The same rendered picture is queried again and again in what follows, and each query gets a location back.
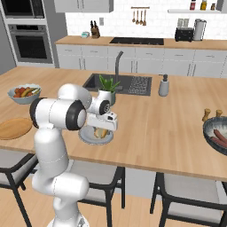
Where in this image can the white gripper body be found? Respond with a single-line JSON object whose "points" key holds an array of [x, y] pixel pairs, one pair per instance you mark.
{"points": [[99, 122]]}

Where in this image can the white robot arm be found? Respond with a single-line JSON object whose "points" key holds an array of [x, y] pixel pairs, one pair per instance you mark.
{"points": [[56, 118]]}

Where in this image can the tan bun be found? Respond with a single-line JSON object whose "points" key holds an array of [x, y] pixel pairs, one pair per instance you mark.
{"points": [[100, 133]]}

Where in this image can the grey plate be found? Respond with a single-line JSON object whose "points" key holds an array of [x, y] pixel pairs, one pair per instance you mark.
{"points": [[88, 136]]}

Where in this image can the grey bowl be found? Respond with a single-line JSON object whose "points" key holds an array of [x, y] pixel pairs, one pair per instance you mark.
{"points": [[23, 99]]}

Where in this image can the round wooden plate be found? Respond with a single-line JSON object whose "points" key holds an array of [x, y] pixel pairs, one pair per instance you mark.
{"points": [[13, 128]]}

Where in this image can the dark speckled bowl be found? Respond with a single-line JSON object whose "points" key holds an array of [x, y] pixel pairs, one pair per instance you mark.
{"points": [[211, 142]]}

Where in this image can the brown sausage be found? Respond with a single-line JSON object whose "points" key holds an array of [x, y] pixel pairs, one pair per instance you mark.
{"points": [[221, 136], [217, 142]]}

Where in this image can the green plant in white pot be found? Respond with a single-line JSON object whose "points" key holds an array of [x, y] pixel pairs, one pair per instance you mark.
{"points": [[107, 94]]}

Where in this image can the dark sink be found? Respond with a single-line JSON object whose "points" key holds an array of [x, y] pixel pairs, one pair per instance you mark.
{"points": [[134, 84]]}

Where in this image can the black stool with grey seat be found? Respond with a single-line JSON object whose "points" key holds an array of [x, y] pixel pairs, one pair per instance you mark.
{"points": [[189, 192], [13, 168], [97, 177]]}

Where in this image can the dark grey tap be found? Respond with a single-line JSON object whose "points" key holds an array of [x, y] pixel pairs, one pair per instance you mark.
{"points": [[117, 66]]}

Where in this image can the grey soap dispenser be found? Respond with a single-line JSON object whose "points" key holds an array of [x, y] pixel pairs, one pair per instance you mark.
{"points": [[163, 87]]}

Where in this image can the grey base cupboards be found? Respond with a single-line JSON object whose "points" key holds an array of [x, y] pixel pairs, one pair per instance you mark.
{"points": [[142, 60]]}

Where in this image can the mixed fruit and vegetables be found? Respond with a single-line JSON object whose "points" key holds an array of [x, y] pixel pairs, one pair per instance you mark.
{"points": [[25, 91]]}

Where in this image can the small teal container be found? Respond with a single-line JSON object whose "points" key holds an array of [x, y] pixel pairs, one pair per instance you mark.
{"points": [[85, 34]]}

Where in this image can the black hob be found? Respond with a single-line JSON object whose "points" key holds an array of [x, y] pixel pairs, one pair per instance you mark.
{"points": [[136, 41]]}

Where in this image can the wooden knife block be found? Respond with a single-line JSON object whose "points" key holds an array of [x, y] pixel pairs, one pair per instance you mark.
{"points": [[95, 32]]}

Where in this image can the steel oven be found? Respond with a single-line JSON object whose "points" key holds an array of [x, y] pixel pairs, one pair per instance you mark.
{"points": [[31, 44]]}

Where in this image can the wooden shaker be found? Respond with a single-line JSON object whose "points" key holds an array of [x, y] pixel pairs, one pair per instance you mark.
{"points": [[206, 115], [218, 113]]}

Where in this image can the black toaster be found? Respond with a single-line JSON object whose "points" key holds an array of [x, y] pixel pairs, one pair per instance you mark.
{"points": [[184, 35]]}

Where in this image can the black microwave oven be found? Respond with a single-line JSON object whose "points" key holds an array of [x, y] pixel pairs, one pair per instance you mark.
{"points": [[23, 8]]}

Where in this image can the silver canister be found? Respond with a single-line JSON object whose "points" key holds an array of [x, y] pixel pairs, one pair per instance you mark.
{"points": [[199, 29]]}

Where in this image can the red bottle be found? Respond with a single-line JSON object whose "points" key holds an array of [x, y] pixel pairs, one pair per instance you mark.
{"points": [[193, 5]]}

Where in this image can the yellow bottle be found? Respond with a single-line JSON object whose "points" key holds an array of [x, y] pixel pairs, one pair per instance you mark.
{"points": [[203, 5]]}

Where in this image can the small brown jar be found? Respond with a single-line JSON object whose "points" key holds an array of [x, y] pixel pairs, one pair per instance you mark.
{"points": [[213, 6]]}

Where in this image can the grey wall socket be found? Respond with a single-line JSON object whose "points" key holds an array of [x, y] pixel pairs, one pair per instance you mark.
{"points": [[101, 21]]}

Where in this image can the rail with hanging wooden tools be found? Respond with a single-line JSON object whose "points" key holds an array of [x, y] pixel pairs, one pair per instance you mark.
{"points": [[140, 16]]}

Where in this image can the grey wall cupboards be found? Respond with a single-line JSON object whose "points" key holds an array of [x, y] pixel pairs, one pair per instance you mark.
{"points": [[82, 5]]}

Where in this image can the white wall shelf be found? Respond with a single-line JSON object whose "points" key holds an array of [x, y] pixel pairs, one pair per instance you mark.
{"points": [[195, 11]]}

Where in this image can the grey corner wall cupboard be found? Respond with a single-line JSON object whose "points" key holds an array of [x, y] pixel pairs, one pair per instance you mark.
{"points": [[222, 4]]}

